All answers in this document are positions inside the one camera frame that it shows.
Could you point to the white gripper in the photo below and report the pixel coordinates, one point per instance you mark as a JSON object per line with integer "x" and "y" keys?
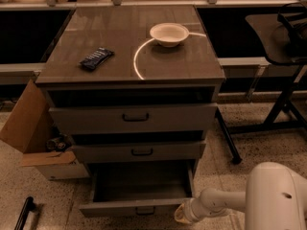
{"x": 191, "y": 207}

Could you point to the grey bottom drawer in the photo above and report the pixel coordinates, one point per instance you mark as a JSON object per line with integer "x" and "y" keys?
{"x": 139, "y": 188}

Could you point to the grey drawer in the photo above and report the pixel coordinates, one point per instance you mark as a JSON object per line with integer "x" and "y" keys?
{"x": 139, "y": 188}
{"x": 133, "y": 118}
{"x": 139, "y": 152}

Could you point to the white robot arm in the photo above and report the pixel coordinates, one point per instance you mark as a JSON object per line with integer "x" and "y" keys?
{"x": 275, "y": 198}

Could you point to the grey middle drawer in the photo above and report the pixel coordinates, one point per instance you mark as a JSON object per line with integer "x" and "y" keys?
{"x": 139, "y": 152}

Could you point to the grey top drawer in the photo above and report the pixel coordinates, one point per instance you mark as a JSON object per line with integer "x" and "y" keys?
{"x": 133, "y": 118}

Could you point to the grey drawer cabinet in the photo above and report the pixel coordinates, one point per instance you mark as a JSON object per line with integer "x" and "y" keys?
{"x": 141, "y": 71}

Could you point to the cans inside cardboard box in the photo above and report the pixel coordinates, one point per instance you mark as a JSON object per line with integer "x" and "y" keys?
{"x": 57, "y": 143}

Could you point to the black bar on floor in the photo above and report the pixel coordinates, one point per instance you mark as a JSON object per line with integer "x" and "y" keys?
{"x": 28, "y": 206}

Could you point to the open cardboard box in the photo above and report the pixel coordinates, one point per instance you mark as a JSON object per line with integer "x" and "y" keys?
{"x": 28, "y": 129}

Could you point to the dark snack bar packet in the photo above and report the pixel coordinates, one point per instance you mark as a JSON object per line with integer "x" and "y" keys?
{"x": 92, "y": 61}

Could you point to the white bowl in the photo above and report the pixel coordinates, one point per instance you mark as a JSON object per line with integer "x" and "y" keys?
{"x": 169, "y": 34}

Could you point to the black folding stand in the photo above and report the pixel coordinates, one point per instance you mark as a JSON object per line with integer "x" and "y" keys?
{"x": 284, "y": 40}

